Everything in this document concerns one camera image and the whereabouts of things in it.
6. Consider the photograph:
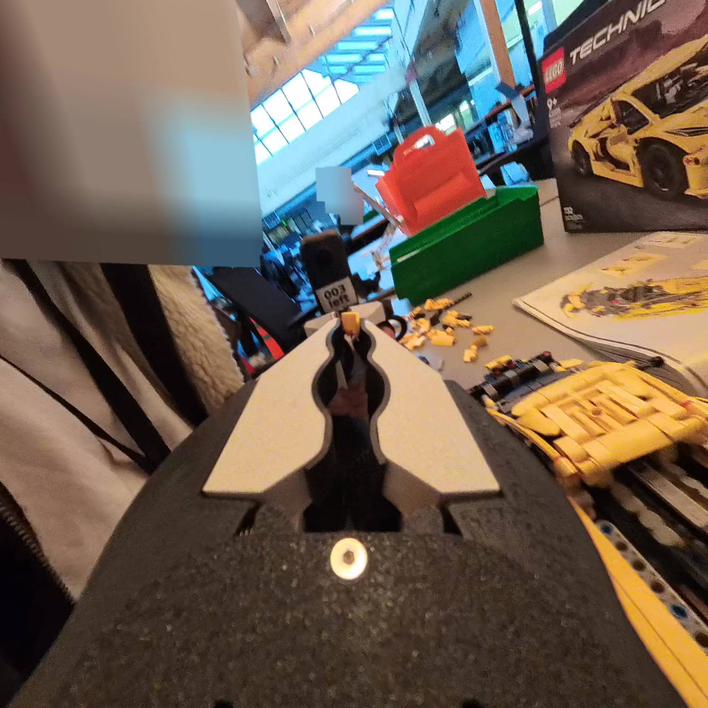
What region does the black office chair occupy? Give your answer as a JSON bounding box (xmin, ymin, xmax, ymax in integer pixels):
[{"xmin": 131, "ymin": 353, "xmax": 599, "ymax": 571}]
[{"xmin": 210, "ymin": 265, "xmax": 310, "ymax": 349}]

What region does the red flat sheet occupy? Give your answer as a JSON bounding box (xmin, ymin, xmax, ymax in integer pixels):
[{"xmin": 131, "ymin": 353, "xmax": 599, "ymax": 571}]
[{"xmin": 376, "ymin": 126, "xmax": 489, "ymax": 236}]

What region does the black strap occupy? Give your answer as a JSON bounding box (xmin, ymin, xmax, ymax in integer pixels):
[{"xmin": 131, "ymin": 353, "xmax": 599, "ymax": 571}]
[{"xmin": 0, "ymin": 263, "xmax": 172, "ymax": 473}]

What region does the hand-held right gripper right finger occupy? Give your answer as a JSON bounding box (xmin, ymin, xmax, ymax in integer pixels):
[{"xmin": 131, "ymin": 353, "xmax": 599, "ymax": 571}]
[{"xmin": 358, "ymin": 320, "xmax": 502, "ymax": 521}]

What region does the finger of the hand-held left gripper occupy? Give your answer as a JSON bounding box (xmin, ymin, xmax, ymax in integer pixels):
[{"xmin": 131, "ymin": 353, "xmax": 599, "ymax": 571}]
[
  {"xmin": 358, "ymin": 301, "xmax": 396, "ymax": 333},
  {"xmin": 303, "ymin": 312, "xmax": 367, "ymax": 391}
]

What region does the black round-top pole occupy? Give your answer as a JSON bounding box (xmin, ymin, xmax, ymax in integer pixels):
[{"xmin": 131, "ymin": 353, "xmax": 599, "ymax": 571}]
[{"xmin": 511, "ymin": 0, "xmax": 545, "ymax": 145}]

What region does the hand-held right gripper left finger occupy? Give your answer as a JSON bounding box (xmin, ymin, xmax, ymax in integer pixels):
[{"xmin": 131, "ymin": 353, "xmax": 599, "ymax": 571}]
[{"xmin": 202, "ymin": 318, "xmax": 345, "ymax": 529}]

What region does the person's white shirt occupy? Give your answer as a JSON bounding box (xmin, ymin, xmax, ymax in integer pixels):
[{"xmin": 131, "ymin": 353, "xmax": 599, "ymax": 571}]
[{"xmin": 0, "ymin": 265, "xmax": 194, "ymax": 598}]

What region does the toy car set cardboard box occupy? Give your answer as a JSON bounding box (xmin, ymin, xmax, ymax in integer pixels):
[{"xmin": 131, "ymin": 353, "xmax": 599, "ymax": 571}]
[{"xmin": 538, "ymin": 0, "xmax": 708, "ymax": 233}]

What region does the yellow toy brick car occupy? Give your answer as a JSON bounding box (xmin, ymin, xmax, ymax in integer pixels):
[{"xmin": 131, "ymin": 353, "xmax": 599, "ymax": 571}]
[{"xmin": 469, "ymin": 351, "xmax": 708, "ymax": 708}]

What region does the open instruction booklet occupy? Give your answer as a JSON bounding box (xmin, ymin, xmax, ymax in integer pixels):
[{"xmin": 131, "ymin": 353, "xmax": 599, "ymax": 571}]
[{"xmin": 513, "ymin": 231, "xmax": 708, "ymax": 396}]

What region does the pile of yellow brick parts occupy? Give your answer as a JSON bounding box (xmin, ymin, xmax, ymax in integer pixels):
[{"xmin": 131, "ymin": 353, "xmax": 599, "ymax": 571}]
[{"xmin": 399, "ymin": 298, "xmax": 496, "ymax": 363}]

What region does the green plastic bin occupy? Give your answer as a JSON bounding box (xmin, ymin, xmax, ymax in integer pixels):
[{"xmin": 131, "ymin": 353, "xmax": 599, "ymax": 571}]
[{"xmin": 389, "ymin": 185, "xmax": 545, "ymax": 305}]

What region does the person's brown fleece-lined jacket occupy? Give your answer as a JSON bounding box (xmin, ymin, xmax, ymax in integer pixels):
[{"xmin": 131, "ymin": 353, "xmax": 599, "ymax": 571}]
[{"xmin": 0, "ymin": 260, "xmax": 244, "ymax": 692}]

